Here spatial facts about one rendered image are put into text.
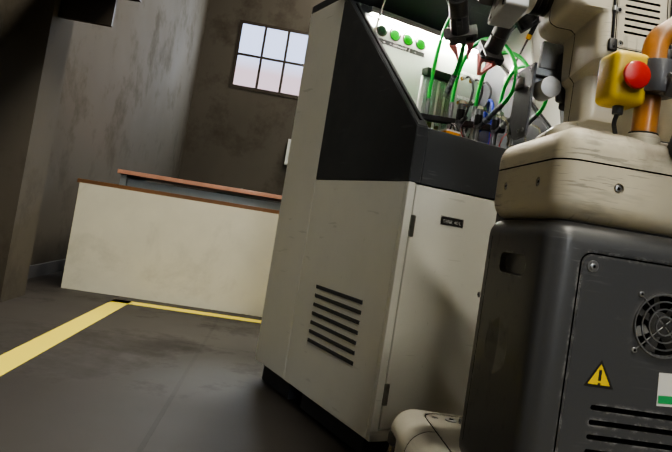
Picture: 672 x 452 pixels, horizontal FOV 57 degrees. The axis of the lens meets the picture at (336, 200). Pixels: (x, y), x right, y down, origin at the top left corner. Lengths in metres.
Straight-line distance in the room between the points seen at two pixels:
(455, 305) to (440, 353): 0.14
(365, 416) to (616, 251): 1.09
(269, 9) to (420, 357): 8.19
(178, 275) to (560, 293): 3.34
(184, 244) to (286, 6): 6.20
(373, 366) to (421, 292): 0.25
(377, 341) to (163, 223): 2.46
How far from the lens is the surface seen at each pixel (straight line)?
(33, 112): 3.47
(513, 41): 2.62
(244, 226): 3.93
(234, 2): 9.67
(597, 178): 0.85
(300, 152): 2.37
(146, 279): 4.03
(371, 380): 1.77
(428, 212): 1.75
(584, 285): 0.84
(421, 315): 1.78
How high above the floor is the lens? 0.63
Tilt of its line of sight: 3 degrees up
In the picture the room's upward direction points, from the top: 9 degrees clockwise
